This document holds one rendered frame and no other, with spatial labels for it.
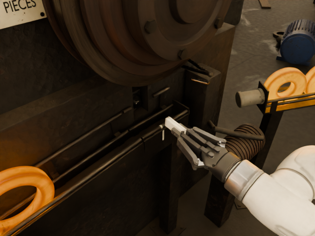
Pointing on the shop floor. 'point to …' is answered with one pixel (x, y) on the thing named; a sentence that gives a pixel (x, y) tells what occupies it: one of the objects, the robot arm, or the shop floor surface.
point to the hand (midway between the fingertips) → (175, 127)
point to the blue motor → (298, 43)
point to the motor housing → (221, 192)
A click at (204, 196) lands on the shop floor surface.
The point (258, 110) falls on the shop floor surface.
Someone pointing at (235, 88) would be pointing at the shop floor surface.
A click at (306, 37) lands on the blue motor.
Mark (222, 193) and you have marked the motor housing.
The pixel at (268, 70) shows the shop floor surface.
